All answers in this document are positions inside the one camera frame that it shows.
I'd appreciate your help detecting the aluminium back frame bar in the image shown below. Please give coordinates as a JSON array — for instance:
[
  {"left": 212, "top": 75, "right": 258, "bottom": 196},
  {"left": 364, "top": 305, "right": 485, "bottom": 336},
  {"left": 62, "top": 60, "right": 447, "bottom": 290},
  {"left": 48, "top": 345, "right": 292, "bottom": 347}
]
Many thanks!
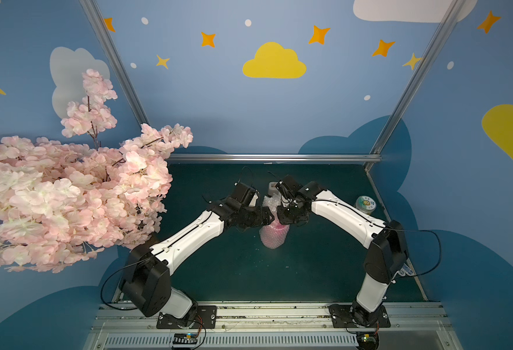
[{"left": 170, "top": 153, "right": 382, "bottom": 164}]

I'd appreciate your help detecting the pink plastic wine glass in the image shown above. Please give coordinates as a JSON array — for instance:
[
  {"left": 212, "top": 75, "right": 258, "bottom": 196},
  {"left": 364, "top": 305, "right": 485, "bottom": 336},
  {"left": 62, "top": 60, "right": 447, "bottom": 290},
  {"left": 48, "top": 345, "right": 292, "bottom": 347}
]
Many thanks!
[{"left": 259, "top": 220, "right": 290, "bottom": 249}]

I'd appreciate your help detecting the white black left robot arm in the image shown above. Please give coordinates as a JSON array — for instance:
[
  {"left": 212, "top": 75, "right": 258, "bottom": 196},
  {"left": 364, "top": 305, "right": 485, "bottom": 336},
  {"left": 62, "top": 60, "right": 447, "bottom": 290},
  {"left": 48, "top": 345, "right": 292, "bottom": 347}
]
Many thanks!
[{"left": 121, "top": 183, "right": 274, "bottom": 324}]

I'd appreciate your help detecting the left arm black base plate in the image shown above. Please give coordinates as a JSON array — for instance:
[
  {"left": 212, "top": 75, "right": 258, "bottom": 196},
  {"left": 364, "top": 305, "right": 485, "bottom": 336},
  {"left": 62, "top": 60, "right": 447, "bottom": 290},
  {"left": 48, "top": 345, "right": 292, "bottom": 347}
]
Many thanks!
[{"left": 156, "top": 305, "right": 218, "bottom": 329}]

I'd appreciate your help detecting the pink cherry blossom tree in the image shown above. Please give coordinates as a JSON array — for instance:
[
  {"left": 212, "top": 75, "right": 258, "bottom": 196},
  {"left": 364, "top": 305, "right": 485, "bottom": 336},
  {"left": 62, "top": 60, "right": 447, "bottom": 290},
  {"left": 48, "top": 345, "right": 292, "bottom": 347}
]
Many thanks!
[{"left": 0, "top": 68, "right": 195, "bottom": 274}]

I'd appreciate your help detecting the aluminium frame post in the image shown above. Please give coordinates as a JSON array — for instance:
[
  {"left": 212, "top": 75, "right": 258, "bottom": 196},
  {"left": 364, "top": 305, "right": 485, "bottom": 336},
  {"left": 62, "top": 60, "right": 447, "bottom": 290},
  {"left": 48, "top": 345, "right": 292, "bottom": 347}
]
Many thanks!
[
  {"left": 79, "top": 0, "right": 150, "bottom": 125},
  {"left": 370, "top": 0, "right": 467, "bottom": 163}
]

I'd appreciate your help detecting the aluminium front rail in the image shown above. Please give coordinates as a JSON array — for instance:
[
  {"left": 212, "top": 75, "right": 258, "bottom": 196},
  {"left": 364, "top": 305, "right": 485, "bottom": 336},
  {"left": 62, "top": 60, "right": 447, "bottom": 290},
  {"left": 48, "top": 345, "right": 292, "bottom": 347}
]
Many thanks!
[{"left": 84, "top": 301, "right": 462, "bottom": 349}]

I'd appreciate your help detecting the small green circuit board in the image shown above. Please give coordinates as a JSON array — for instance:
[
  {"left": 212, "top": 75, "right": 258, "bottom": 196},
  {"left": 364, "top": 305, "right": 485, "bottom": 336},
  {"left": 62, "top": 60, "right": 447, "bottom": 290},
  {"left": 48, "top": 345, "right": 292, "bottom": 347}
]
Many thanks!
[{"left": 171, "top": 332, "right": 201, "bottom": 349}]

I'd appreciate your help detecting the white tape dispenser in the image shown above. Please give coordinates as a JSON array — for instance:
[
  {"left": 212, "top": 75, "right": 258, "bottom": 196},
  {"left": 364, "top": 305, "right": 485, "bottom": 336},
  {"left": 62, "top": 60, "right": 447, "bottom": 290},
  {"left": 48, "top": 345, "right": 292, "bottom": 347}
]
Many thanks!
[{"left": 267, "top": 182, "right": 281, "bottom": 197}]

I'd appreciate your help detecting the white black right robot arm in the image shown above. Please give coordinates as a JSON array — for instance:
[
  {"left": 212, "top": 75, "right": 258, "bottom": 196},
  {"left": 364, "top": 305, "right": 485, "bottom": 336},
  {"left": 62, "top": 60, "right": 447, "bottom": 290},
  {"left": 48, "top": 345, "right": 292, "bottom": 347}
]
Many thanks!
[{"left": 275, "top": 175, "right": 409, "bottom": 328}]

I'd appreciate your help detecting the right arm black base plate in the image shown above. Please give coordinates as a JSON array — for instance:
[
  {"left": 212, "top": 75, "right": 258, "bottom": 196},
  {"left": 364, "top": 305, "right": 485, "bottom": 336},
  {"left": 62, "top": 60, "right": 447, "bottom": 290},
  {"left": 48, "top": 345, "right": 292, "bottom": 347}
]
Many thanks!
[{"left": 328, "top": 303, "right": 391, "bottom": 328}]

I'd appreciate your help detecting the right aluminium frame post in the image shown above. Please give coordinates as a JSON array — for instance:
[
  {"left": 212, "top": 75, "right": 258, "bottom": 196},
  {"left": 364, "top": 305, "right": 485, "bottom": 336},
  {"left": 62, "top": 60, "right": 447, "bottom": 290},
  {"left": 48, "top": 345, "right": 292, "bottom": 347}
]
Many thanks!
[{"left": 370, "top": 0, "right": 467, "bottom": 163}]

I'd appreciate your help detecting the clear bubble wrap sheet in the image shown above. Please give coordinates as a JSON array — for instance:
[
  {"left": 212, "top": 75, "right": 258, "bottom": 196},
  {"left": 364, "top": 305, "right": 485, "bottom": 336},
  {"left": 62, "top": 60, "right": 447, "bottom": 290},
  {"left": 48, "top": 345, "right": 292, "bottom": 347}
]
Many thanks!
[{"left": 259, "top": 194, "right": 290, "bottom": 249}]

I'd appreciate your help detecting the left aluminium frame post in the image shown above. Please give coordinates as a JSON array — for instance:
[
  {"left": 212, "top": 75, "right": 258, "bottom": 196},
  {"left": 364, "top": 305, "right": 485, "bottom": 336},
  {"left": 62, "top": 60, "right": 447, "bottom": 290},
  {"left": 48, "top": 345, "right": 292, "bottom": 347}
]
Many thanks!
[{"left": 79, "top": 0, "right": 150, "bottom": 125}]

